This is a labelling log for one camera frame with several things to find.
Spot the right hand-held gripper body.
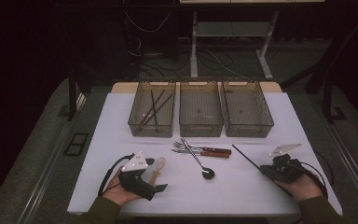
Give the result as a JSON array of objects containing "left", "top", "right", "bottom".
[{"left": 269, "top": 143, "right": 306, "bottom": 184}]

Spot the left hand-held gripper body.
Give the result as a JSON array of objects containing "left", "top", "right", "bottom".
[{"left": 118, "top": 150, "right": 157, "bottom": 202}]

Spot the clear spoon with beige handle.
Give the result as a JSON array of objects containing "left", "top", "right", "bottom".
[{"left": 148, "top": 156, "right": 167, "bottom": 187}]

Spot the black chopstick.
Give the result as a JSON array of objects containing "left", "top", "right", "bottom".
[
  {"left": 150, "top": 89, "right": 158, "bottom": 126},
  {"left": 231, "top": 144, "right": 294, "bottom": 198}
]

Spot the clear grey plastic bin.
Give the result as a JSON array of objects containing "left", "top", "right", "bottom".
[
  {"left": 179, "top": 78, "right": 225, "bottom": 138},
  {"left": 128, "top": 78, "right": 177, "bottom": 138},
  {"left": 221, "top": 78, "right": 275, "bottom": 138}
]

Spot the metal spoon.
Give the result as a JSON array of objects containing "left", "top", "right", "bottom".
[{"left": 181, "top": 136, "right": 216, "bottom": 181}]

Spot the person's left hand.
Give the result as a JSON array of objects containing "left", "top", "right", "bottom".
[{"left": 102, "top": 169, "right": 143, "bottom": 207}]

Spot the person's right hand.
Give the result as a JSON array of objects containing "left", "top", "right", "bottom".
[{"left": 278, "top": 172, "right": 324, "bottom": 203}]

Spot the black angled stand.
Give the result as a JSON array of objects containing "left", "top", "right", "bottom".
[{"left": 281, "top": 12, "right": 358, "bottom": 124}]

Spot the white metal stand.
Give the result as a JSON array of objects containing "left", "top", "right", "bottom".
[{"left": 189, "top": 10, "right": 280, "bottom": 81}]

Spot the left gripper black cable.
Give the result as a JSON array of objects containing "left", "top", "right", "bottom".
[{"left": 97, "top": 153, "right": 135, "bottom": 198}]

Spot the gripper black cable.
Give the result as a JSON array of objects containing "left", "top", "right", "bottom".
[
  {"left": 297, "top": 150, "right": 337, "bottom": 198},
  {"left": 97, "top": 153, "right": 135, "bottom": 198}
]

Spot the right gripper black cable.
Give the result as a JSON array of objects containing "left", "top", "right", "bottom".
[{"left": 297, "top": 150, "right": 337, "bottom": 198}]

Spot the fork with wooden handle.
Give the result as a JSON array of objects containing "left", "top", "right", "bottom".
[{"left": 172, "top": 140, "right": 233, "bottom": 155}]

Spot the knife with wooden handle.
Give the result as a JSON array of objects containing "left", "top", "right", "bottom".
[{"left": 171, "top": 147, "right": 231, "bottom": 160}]

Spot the aluminium floor rail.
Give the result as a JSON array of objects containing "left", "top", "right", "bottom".
[
  {"left": 16, "top": 92, "right": 88, "bottom": 224},
  {"left": 321, "top": 119, "right": 358, "bottom": 214}
]

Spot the bundle of floor cables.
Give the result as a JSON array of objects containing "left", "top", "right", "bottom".
[{"left": 130, "top": 32, "right": 246, "bottom": 79}]

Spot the black upright post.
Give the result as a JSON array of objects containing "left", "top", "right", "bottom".
[{"left": 67, "top": 69, "right": 79, "bottom": 122}]

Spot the white hanging cable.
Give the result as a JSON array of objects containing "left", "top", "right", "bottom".
[{"left": 125, "top": 10, "right": 172, "bottom": 34}]

